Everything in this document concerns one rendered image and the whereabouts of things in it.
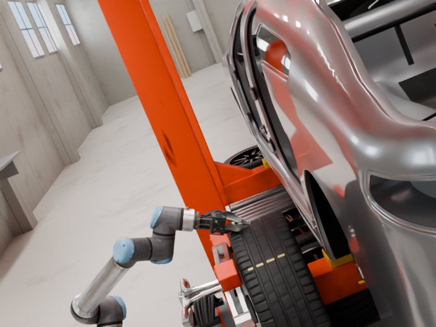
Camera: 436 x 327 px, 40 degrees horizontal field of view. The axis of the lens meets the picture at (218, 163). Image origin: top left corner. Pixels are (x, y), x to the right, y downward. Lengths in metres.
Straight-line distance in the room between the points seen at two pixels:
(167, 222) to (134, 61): 0.72
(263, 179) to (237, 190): 0.22
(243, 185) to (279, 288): 2.61
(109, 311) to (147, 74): 1.05
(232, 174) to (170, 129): 2.13
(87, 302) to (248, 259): 0.75
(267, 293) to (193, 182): 0.73
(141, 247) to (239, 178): 2.53
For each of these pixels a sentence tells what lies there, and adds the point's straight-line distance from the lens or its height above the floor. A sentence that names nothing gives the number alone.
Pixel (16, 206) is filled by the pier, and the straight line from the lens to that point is 8.96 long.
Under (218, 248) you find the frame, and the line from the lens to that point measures 2.46.
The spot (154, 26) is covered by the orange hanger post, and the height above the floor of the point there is 2.01.
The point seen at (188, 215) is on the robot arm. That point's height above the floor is 1.33.
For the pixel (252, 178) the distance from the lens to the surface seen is 4.71.
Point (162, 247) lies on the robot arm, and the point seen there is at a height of 1.25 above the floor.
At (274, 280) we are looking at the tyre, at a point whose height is 1.06.
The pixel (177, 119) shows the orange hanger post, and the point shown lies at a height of 1.62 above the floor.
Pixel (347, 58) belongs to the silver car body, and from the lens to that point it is 1.75.
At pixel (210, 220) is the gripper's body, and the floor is 1.27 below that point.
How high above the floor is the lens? 2.04
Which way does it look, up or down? 15 degrees down
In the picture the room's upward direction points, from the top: 22 degrees counter-clockwise
